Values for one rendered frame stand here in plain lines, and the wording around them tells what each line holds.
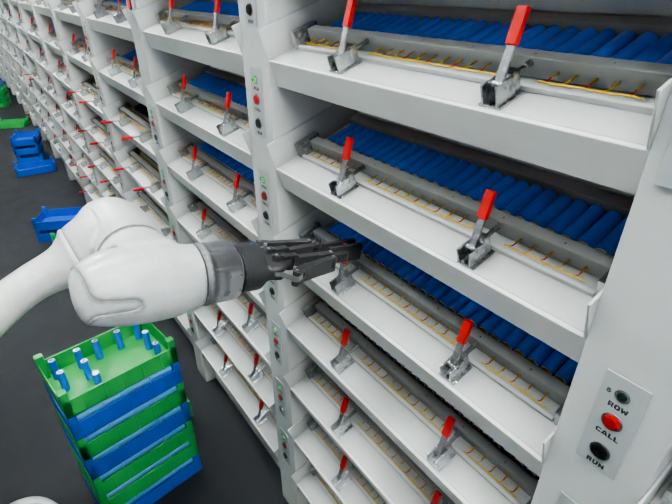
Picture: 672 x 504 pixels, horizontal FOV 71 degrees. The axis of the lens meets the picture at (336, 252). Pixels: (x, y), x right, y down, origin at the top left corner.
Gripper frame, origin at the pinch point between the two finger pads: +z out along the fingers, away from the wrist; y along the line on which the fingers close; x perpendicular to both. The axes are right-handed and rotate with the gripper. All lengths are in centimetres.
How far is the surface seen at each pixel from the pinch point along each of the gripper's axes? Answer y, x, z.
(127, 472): -48, -88, -25
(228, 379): -66, -82, 15
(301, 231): -17.7, -3.9, 3.7
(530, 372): 35.1, -2.8, 5.3
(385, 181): 4.9, 13.9, 2.5
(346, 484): 2, -63, 13
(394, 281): 8.6, -2.8, 5.6
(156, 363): -50, -54, -16
